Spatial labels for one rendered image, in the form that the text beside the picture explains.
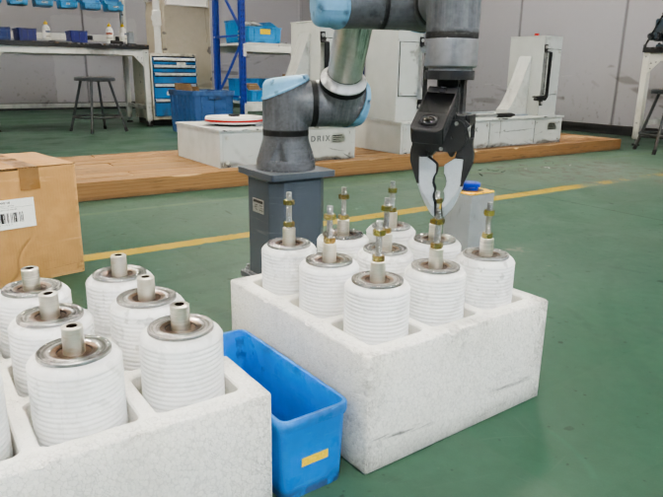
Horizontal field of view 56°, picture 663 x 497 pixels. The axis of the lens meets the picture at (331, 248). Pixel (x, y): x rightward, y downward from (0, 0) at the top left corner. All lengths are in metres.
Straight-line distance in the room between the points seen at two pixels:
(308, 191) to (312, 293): 0.64
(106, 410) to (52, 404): 0.05
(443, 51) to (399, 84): 2.84
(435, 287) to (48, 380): 0.54
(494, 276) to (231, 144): 2.24
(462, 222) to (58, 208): 1.06
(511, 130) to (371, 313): 3.59
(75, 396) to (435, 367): 0.49
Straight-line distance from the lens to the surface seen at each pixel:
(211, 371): 0.74
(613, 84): 6.68
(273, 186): 1.55
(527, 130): 4.53
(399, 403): 0.91
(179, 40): 7.44
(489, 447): 1.02
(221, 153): 3.10
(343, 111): 1.59
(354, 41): 1.48
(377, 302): 0.87
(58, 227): 1.81
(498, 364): 1.05
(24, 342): 0.81
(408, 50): 3.79
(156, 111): 6.51
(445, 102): 0.90
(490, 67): 7.59
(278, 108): 1.56
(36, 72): 9.29
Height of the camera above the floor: 0.54
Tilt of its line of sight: 16 degrees down
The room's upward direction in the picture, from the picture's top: 1 degrees clockwise
